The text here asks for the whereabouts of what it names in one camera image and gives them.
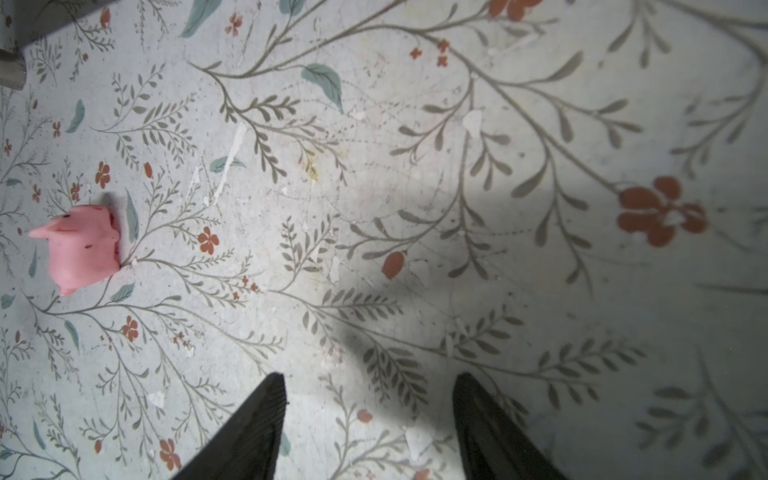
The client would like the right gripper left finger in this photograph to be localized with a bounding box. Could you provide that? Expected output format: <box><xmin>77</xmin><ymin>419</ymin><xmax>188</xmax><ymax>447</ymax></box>
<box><xmin>175</xmin><ymin>372</ymin><xmax>288</xmax><ymax>480</ymax></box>

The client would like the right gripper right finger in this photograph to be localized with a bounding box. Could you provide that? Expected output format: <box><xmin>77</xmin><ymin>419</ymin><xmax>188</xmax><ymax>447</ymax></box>
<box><xmin>452</xmin><ymin>373</ymin><xmax>565</xmax><ymax>480</ymax></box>

